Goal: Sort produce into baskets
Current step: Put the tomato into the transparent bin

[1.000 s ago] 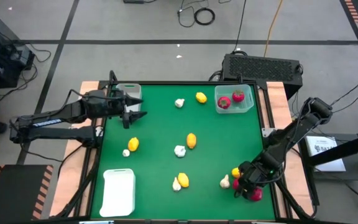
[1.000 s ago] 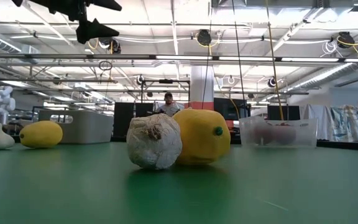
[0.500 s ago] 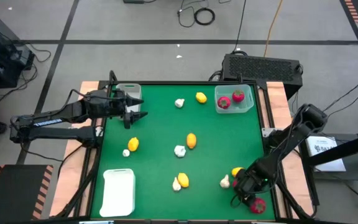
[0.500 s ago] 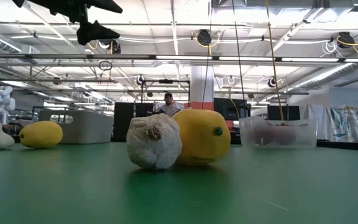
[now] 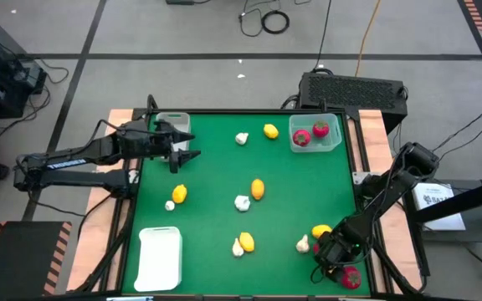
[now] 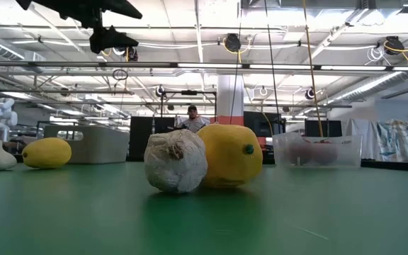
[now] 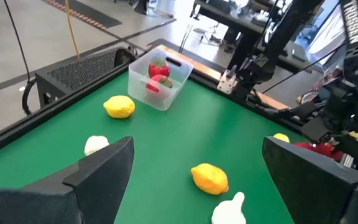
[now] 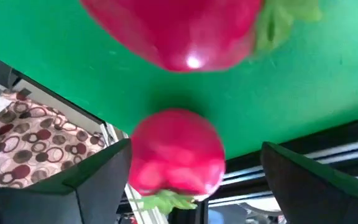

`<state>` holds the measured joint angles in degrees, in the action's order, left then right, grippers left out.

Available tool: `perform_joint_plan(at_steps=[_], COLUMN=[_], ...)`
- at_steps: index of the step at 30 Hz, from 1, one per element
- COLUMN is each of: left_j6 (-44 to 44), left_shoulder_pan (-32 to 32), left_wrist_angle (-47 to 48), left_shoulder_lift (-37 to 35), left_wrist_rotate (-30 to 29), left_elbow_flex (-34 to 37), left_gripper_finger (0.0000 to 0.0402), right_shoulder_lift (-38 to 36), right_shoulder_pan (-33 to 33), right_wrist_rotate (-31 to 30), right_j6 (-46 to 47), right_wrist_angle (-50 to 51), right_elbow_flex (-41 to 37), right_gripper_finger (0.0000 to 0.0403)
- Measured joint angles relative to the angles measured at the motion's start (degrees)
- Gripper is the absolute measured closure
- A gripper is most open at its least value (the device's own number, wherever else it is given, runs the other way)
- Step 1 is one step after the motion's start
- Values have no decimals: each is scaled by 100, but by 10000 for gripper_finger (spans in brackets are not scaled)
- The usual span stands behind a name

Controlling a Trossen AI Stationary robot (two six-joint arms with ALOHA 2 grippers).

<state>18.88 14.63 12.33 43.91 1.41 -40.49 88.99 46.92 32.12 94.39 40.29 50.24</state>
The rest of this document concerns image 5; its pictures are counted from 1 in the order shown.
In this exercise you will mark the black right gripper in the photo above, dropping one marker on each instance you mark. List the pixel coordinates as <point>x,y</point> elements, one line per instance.
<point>335,255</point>

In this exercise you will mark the white garlic bulb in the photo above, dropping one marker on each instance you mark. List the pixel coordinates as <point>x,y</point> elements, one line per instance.
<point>302,244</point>
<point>242,138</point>
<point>242,203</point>
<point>169,205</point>
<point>237,248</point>

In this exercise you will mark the black floor device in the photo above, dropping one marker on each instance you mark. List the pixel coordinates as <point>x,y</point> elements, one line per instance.
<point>180,1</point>

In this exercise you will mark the clear plastic basket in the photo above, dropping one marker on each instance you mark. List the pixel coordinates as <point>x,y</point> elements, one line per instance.
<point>326,144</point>

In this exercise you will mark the black perforated computer case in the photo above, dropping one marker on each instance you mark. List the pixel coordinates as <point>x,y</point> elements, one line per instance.
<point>350,90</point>

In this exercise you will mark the white printed sheet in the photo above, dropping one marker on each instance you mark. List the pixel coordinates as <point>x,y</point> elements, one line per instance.
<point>446,219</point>

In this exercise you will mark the grey side table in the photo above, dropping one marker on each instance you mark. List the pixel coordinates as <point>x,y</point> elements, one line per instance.
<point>454,236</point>

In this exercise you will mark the black stand beam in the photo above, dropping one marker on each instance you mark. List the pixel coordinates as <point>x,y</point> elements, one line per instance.
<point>475,196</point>

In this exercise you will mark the wooden side board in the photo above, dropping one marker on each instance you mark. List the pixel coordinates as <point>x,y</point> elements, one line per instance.
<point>98,234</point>
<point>372,134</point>

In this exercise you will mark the grey plastic basket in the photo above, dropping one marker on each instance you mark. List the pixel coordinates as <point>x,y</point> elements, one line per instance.
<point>182,123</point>

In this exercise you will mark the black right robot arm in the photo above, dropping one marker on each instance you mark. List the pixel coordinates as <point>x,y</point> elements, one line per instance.
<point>385,195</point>

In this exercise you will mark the white plastic basket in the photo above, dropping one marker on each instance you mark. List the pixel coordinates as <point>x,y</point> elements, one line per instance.
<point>157,259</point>

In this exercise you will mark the black table frame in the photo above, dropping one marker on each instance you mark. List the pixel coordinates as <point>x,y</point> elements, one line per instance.
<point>224,111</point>

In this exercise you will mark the green table mat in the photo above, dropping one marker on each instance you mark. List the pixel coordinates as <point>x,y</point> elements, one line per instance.
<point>291,188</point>

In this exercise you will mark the yellow lemon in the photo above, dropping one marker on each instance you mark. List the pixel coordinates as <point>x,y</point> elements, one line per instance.
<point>321,230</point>
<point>271,131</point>
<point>179,193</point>
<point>257,189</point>
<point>247,241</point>

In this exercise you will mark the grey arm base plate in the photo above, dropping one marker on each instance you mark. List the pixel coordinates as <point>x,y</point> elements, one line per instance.
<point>360,177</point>

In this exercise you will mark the red tomato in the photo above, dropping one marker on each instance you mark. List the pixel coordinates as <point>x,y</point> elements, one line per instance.
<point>351,277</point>
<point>301,137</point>
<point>321,129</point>

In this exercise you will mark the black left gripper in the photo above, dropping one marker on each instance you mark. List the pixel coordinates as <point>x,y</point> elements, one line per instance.
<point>145,142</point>

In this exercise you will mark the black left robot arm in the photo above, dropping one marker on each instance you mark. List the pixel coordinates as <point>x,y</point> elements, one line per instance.
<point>69,161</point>

